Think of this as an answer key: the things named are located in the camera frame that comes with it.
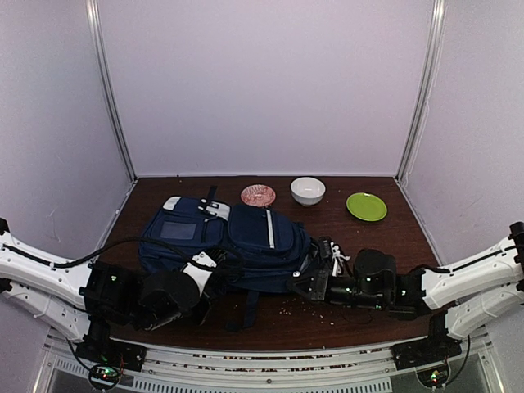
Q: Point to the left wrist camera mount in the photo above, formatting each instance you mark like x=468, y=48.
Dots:
x=202, y=265

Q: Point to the navy blue backpack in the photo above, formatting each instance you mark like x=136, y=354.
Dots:
x=265, y=246

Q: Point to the front aluminium rail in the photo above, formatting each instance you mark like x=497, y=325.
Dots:
x=369, y=368

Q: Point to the green plate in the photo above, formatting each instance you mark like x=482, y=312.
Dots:
x=366, y=207

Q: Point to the right aluminium frame post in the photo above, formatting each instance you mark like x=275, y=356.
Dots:
x=429, y=71

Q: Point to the aluminium frame post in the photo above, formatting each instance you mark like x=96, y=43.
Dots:
x=429, y=71
x=95, y=25

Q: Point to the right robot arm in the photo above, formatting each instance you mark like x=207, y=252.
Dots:
x=458, y=298

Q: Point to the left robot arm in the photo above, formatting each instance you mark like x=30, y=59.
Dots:
x=82, y=298

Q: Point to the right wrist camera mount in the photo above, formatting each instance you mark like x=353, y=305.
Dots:
x=336, y=262

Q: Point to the white ceramic bowl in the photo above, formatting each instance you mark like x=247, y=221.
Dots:
x=307, y=191

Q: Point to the left aluminium frame post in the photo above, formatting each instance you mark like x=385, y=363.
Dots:
x=95, y=25

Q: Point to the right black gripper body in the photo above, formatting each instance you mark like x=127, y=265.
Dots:
x=321, y=291

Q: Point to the red patterned small bowl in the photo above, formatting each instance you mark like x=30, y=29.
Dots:
x=258, y=195

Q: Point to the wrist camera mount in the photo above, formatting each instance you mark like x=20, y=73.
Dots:
x=202, y=265
x=336, y=262

